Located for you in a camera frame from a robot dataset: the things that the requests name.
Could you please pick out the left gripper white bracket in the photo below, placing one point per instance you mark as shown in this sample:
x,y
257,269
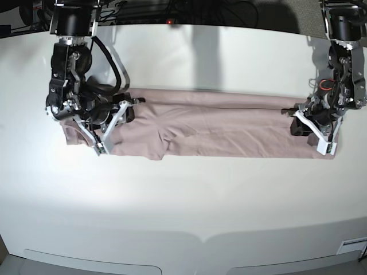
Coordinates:
x,y
321,128

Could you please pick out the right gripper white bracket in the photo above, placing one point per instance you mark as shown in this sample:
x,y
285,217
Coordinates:
x,y
99,122

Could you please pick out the mauve T-shirt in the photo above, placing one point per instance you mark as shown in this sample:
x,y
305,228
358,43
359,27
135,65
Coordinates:
x,y
209,123

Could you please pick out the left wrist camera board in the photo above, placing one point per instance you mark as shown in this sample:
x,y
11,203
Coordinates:
x,y
332,148

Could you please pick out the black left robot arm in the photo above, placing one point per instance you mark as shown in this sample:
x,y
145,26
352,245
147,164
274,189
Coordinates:
x,y
345,27

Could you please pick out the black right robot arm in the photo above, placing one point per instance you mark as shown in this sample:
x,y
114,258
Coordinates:
x,y
69,93

